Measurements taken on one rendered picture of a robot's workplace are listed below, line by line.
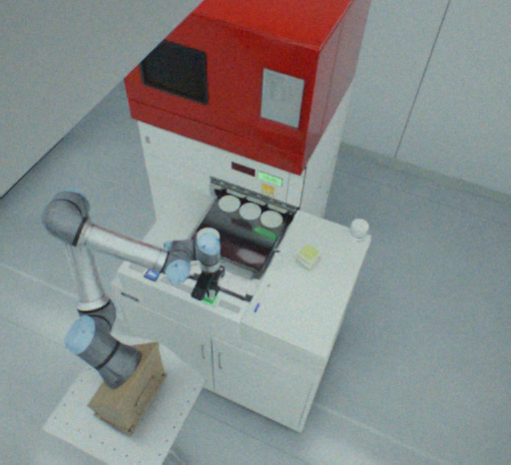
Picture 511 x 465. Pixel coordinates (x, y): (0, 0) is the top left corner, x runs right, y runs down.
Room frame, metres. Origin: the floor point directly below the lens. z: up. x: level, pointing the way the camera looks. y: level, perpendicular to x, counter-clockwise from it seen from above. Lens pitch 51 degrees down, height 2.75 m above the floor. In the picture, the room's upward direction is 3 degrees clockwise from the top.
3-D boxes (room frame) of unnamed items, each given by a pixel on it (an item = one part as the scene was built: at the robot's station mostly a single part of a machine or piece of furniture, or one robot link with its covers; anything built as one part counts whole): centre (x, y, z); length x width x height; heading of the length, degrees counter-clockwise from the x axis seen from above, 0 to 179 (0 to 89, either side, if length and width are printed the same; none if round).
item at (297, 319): (1.15, -0.24, 0.89); 0.62 x 0.35 x 0.14; 159
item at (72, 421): (0.67, 0.42, 0.75); 0.45 x 0.44 x 0.13; 158
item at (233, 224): (1.43, 0.07, 0.90); 0.34 x 0.34 x 0.01; 69
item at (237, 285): (1.17, 0.15, 0.87); 0.36 x 0.08 x 0.03; 69
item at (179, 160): (1.66, 0.18, 1.02); 0.82 x 0.03 x 0.40; 69
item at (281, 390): (1.25, 0.05, 0.41); 0.97 x 0.64 x 0.82; 69
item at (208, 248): (1.03, 0.16, 1.28); 0.09 x 0.08 x 0.11; 98
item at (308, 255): (1.22, -0.23, 1.00); 0.07 x 0.07 x 0.07; 49
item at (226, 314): (1.06, 0.28, 0.89); 0.55 x 0.09 x 0.14; 69
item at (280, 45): (1.95, 0.07, 1.52); 0.81 x 0.75 x 0.59; 69
